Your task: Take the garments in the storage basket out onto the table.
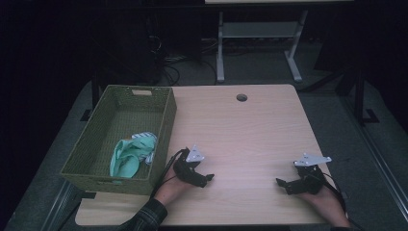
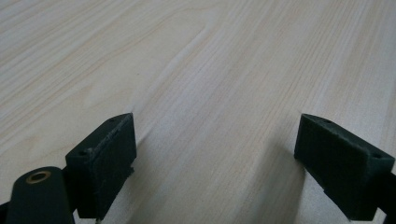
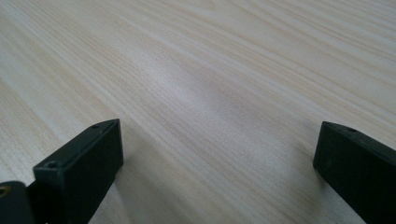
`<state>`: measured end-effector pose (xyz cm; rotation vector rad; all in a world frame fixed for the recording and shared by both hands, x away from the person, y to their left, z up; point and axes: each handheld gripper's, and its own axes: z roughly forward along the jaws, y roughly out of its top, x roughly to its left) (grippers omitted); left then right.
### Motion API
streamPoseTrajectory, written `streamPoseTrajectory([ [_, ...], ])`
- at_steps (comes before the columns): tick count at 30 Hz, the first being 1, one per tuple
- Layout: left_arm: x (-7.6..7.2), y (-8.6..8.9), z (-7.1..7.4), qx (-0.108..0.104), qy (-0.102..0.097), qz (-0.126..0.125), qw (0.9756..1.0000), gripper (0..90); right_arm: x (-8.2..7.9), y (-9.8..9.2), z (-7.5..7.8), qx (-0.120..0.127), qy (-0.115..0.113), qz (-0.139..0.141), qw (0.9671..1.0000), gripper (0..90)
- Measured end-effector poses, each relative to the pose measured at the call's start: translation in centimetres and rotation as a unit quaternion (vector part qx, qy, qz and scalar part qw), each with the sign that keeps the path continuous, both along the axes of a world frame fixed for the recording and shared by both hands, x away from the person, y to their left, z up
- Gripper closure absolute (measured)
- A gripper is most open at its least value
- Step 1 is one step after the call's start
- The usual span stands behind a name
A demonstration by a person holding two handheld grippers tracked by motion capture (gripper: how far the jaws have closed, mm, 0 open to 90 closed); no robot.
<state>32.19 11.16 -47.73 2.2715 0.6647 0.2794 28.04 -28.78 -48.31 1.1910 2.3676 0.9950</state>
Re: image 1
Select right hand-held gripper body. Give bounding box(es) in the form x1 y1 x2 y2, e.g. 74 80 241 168
293 152 333 195

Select tangle of floor cables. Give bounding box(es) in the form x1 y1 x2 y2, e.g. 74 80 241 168
156 33 219 87

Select person's left hand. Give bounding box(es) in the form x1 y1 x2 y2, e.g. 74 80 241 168
153 166 194 207

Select white metal table frame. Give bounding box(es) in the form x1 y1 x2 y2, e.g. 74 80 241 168
216 10 310 84

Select person's right hand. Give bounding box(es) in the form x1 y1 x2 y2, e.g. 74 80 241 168
300 186 352 228

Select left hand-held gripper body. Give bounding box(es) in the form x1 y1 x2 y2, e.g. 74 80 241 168
172 144 206 188

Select hand-held gripper black cable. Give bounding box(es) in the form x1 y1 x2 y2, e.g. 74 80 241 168
322 172 365 231
149 147 191 198

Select black metal stand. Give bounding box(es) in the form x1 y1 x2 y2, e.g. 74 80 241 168
351 67 381 127
79 71 101 123

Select right hand-held gripper black cable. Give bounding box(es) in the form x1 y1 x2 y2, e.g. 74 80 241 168
322 172 365 231

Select left hand-held gripper black cable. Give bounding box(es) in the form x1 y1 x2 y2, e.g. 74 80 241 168
149 147 191 198

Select dark cabinet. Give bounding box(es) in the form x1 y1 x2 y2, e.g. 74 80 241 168
95 13 164 86

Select green woven basket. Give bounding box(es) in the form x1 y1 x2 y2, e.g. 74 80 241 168
60 84 178 197

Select aluminium floor rail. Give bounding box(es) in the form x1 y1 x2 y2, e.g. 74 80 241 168
339 94 408 223
40 180 82 231

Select mint green baby bib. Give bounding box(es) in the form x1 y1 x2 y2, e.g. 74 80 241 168
109 131 159 179

